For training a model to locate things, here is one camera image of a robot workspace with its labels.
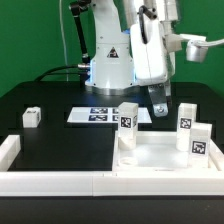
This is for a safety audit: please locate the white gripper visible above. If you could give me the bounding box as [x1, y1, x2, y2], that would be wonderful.
[130, 20, 175, 117]

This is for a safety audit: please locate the white square tabletop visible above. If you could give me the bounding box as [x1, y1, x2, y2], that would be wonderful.
[112, 130, 224, 173]

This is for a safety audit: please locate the black cable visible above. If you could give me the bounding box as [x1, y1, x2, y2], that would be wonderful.
[33, 64, 91, 82]

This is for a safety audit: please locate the white U-shaped fence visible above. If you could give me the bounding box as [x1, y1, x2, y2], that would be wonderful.
[0, 135, 224, 196]

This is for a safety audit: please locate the white marker base plate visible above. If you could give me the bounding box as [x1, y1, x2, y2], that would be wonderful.
[67, 107, 152, 123]

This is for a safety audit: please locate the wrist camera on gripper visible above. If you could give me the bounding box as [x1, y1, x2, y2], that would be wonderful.
[180, 34, 208, 62]

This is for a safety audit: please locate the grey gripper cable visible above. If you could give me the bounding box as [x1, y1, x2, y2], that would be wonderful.
[196, 38, 224, 48]

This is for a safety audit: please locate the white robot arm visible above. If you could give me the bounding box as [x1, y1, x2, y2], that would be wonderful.
[85, 0, 181, 117]

